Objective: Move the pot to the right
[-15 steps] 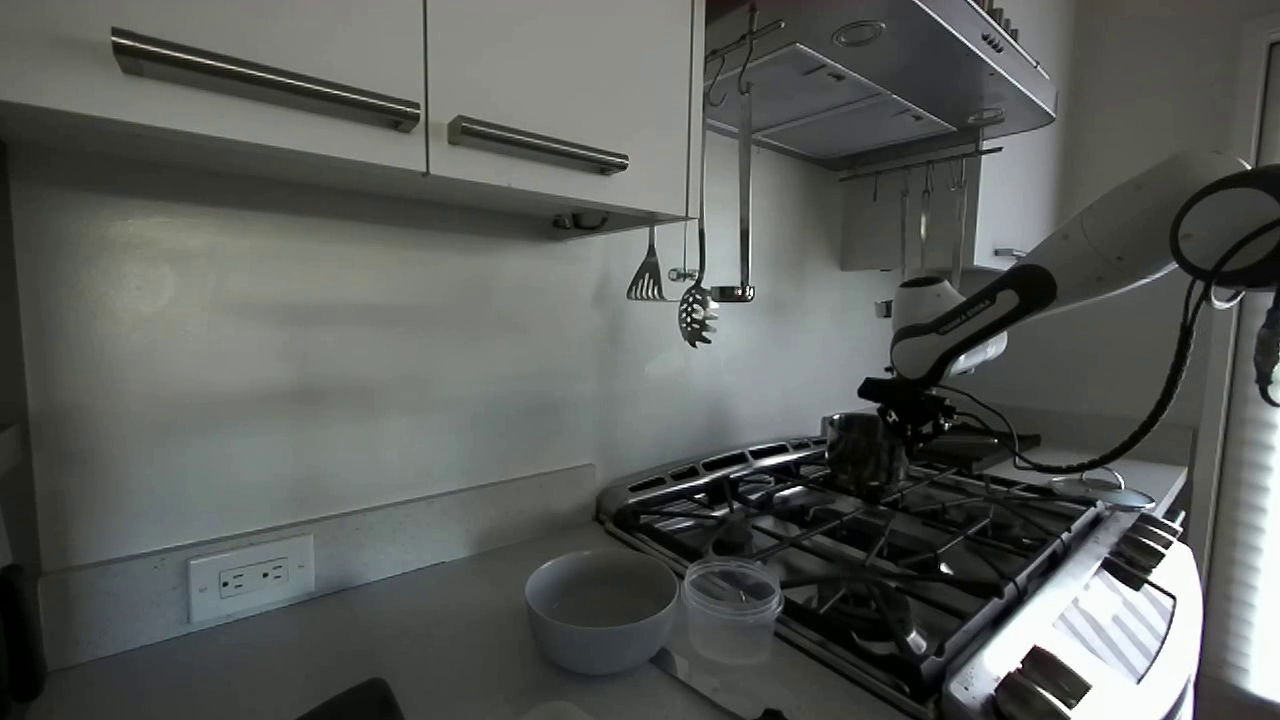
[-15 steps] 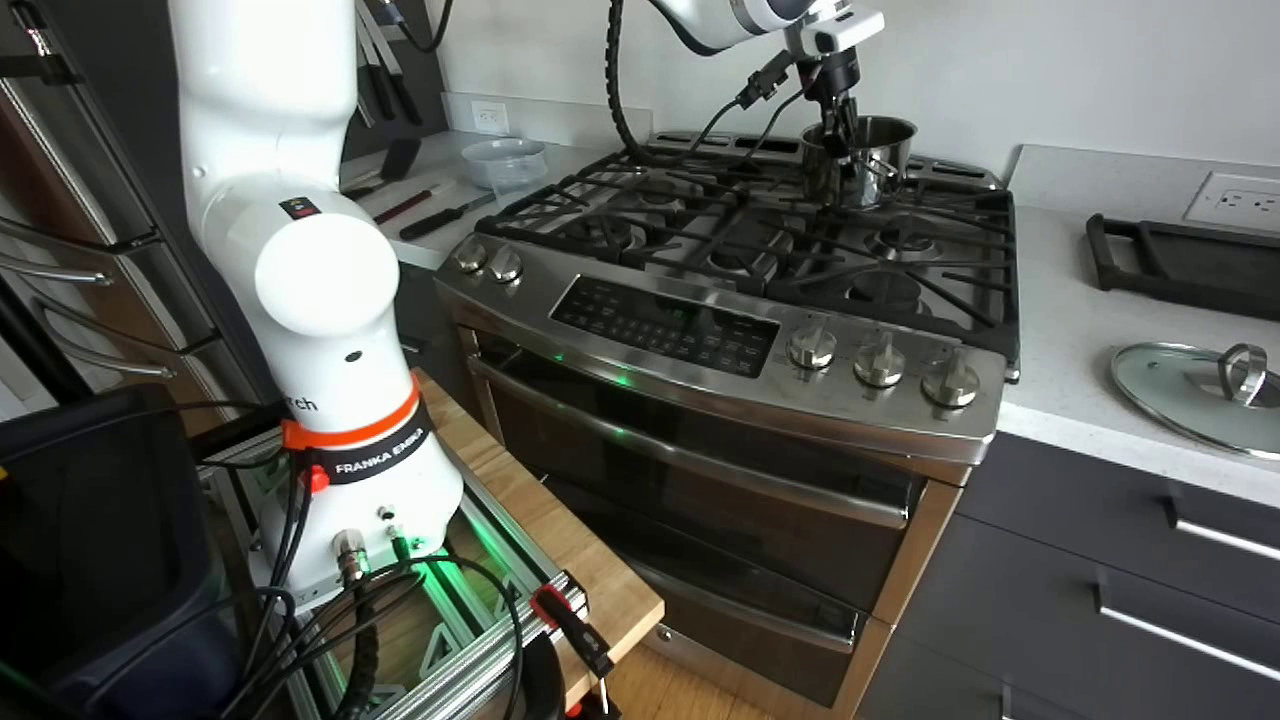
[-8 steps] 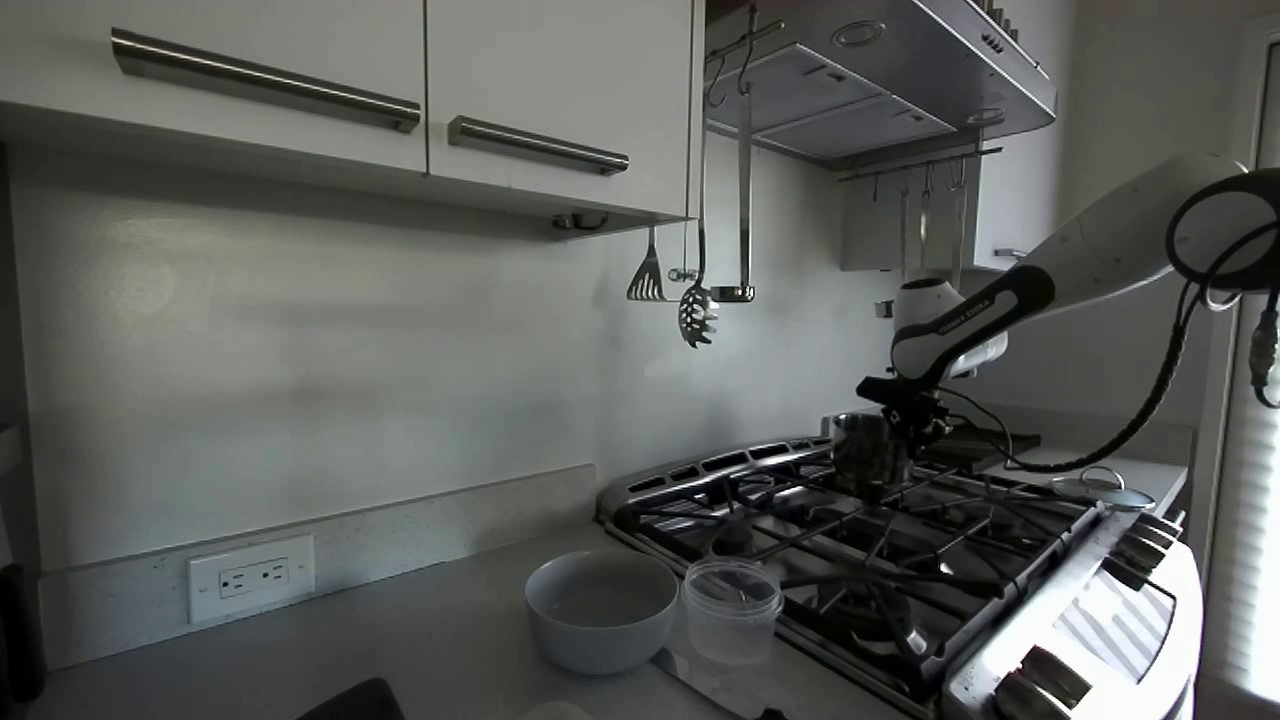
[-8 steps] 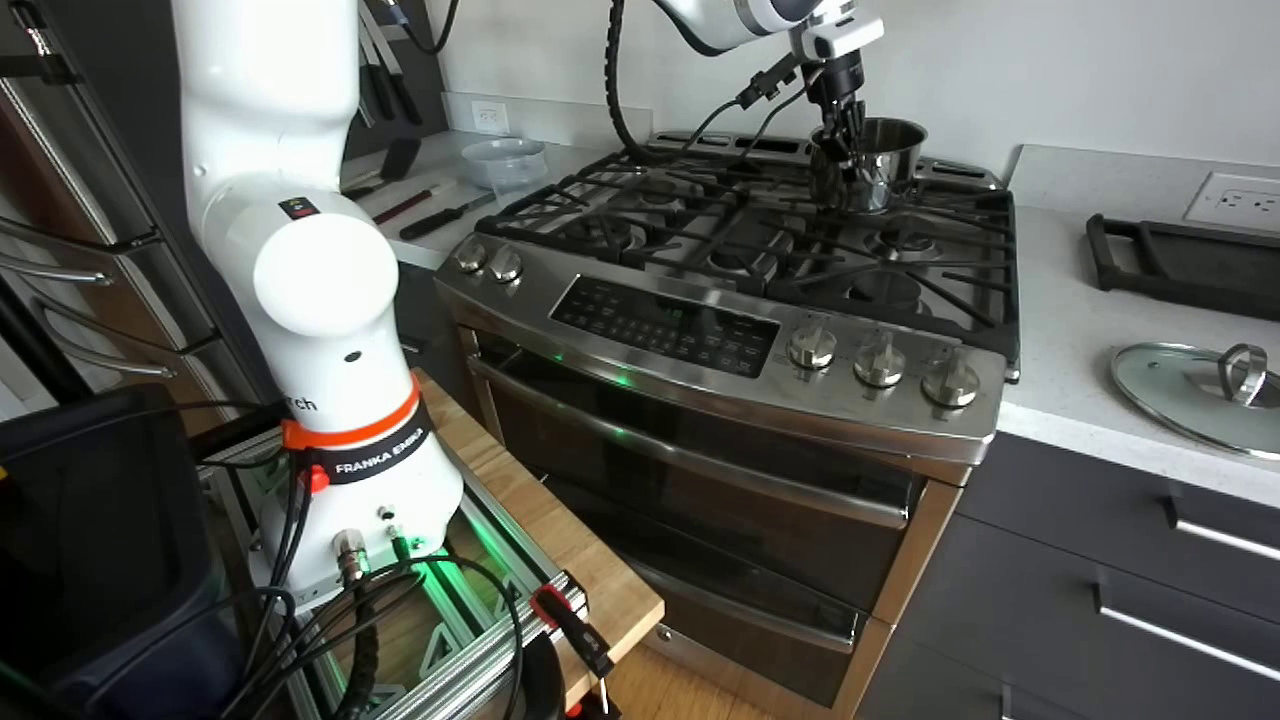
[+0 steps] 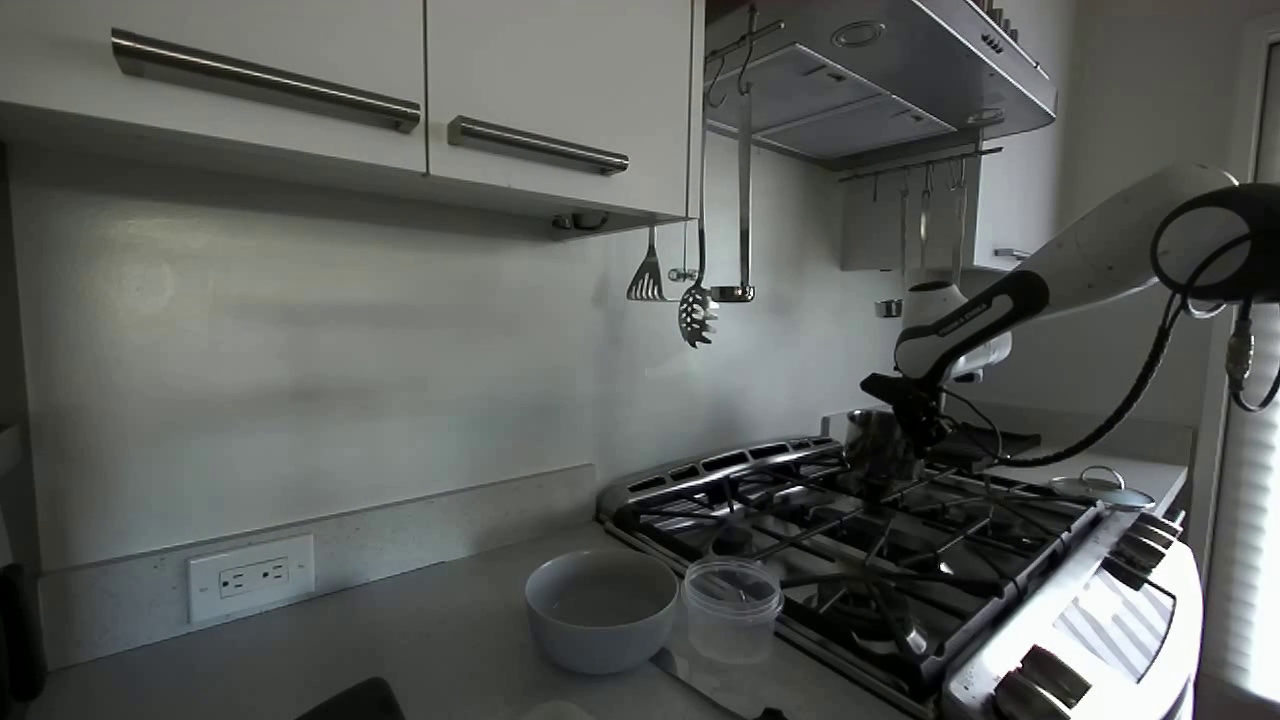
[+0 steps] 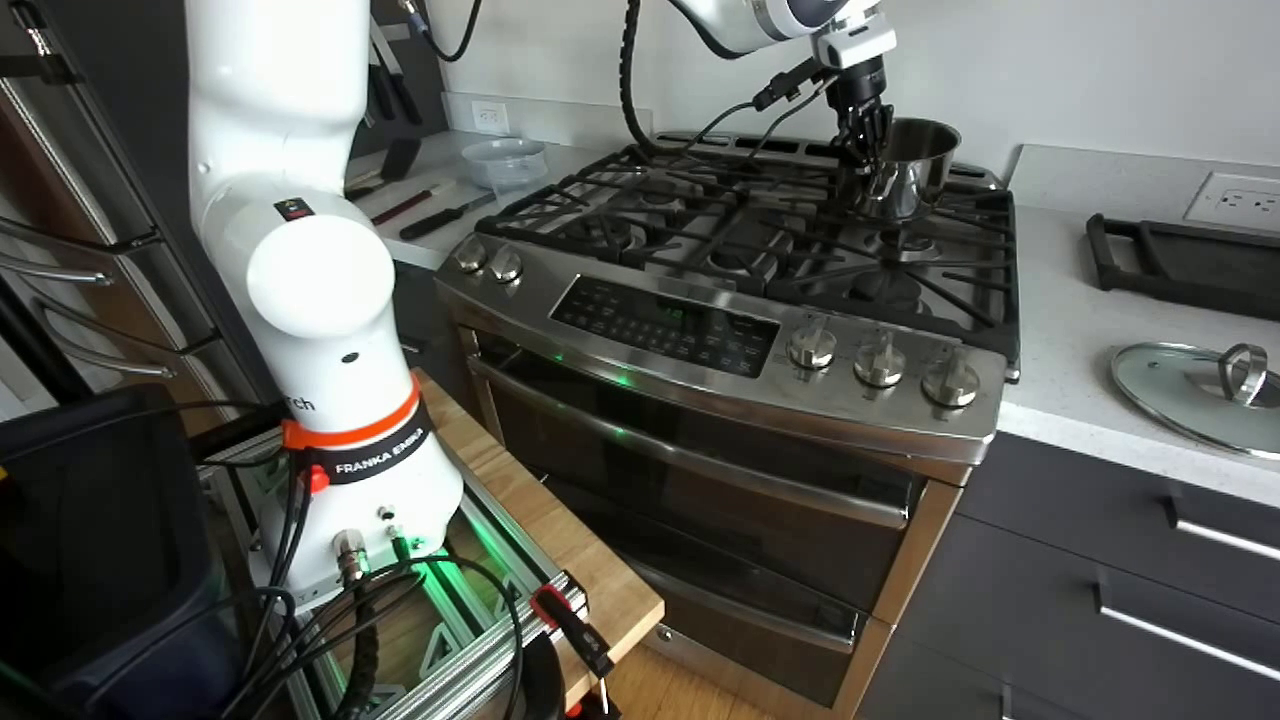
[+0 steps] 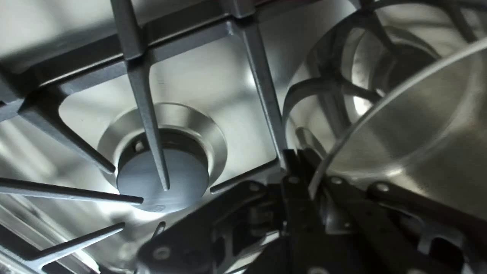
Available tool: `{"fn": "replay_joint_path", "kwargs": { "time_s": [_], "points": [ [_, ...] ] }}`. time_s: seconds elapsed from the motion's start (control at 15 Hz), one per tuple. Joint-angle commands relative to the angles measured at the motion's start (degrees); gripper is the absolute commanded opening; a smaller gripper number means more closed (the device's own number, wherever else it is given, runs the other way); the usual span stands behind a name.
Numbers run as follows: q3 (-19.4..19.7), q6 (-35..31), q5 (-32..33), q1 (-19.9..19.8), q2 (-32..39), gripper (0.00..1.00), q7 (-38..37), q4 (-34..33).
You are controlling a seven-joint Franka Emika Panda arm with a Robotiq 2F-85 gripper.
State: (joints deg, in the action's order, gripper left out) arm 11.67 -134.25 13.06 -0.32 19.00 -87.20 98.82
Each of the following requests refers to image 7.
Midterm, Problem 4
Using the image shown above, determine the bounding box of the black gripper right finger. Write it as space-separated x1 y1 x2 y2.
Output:
321 174 487 274

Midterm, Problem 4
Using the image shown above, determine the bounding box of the small stainless steel pot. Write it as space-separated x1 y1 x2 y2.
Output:
280 0 487 240

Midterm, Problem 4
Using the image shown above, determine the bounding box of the round steel gas burner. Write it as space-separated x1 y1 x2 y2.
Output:
96 100 230 214

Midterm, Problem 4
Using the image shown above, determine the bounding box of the black cast iron stove grate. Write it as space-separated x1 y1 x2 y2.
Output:
0 0 291 274

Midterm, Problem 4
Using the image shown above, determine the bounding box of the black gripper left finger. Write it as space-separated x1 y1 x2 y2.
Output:
135 147 338 274

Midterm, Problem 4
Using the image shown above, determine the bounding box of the stainless steel gas range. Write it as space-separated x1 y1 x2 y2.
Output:
0 0 487 274

